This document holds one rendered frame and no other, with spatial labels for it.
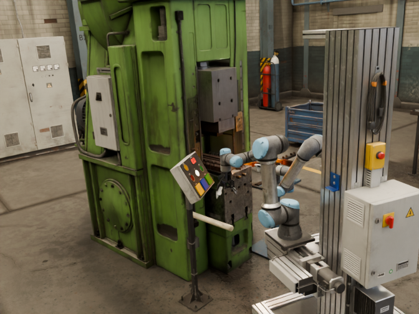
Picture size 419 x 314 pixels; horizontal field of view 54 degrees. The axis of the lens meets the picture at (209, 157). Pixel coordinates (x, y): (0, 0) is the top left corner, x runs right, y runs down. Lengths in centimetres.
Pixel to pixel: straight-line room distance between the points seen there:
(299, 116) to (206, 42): 411
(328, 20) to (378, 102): 978
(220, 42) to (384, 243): 203
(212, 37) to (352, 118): 158
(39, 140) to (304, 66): 768
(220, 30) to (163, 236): 182
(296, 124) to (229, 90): 405
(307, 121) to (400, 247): 501
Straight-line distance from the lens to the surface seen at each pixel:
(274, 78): 1056
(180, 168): 277
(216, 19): 342
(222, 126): 330
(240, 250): 379
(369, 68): 218
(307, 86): 1249
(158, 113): 337
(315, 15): 1221
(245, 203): 364
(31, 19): 873
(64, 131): 831
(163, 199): 360
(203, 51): 329
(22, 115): 806
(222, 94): 326
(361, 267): 230
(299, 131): 727
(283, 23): 1246
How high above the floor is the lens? 206
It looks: 17 degrees down
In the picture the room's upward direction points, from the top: 3 degrees counter-clockwise
